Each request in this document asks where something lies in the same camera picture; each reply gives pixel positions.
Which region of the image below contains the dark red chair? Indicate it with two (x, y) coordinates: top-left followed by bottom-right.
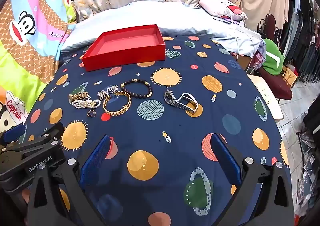
(257, 14), (293, 100)

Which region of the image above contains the gold metal wristwatch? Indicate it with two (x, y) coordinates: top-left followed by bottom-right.
(69, 92), (90, 103)

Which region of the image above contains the pile of plastic packets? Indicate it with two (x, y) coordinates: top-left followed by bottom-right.
(296, 126), (320, 216)

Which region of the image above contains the silver metal wristwatch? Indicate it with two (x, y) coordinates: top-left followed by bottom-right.
(164, 90), (199, 113)

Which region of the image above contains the pink white plush pillow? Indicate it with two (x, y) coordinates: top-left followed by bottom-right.
(199, 0), (249, 20)

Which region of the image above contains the navy planet print sheet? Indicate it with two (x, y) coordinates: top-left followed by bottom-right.
(19, 34), (290, 226)

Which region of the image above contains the light blue pillow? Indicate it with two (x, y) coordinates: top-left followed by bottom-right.
(61, 1), (263, 57)

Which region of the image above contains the green cushion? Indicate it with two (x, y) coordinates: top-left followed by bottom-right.
(260, 38), (285, 76)

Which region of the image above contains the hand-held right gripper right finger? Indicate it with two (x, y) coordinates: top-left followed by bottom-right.
(210, 133), (295, 226)

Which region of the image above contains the gold chain bracelet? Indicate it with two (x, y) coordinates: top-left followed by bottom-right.
(103, 91), (132, 117)

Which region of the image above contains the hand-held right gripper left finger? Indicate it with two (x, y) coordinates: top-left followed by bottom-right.
(26, 134), (112, 226)

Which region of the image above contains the colourful monkey print blanket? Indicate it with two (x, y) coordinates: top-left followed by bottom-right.
(0, 0), (78, 137)

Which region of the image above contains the brown cardboard box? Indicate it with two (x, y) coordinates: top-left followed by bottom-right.
(236, 55), (253, 74)

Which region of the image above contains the silver ornate necklace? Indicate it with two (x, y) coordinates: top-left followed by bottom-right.
(97, 86), (118, 100)

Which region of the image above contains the red cardboard box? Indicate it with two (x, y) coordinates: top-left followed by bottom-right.
(80, 24), (167, 72)

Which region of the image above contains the dark bead bracelet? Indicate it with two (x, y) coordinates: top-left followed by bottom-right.
(121, 79), (153, 99)

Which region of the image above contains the white pearl bracelet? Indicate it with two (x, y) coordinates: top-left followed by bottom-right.
(72, 99), (102, 110)

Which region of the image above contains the rack of hanging clothes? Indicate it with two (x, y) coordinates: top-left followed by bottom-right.
(280, 0), (320, 84)

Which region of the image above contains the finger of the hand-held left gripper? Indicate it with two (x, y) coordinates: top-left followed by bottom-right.
(15, 122), (65, 160)
(0, 124), (27, 147)

